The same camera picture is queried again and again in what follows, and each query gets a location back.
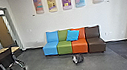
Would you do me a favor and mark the blue square cushion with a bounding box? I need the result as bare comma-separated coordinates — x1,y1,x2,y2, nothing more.
64,27,82,43

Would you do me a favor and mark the orange blue wall poster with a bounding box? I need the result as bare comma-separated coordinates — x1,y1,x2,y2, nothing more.
32,0,45,16

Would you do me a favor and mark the wooden door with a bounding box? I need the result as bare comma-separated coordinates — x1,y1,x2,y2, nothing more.
0,12,17,50

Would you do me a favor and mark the black trash bag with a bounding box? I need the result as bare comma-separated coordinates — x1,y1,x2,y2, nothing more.
71,53,86,66

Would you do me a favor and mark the yellow wall poster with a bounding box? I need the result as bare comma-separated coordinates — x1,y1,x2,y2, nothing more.
45,0,59,14

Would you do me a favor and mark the green sofa seat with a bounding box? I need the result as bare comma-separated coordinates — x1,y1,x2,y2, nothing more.
54,28,76,57

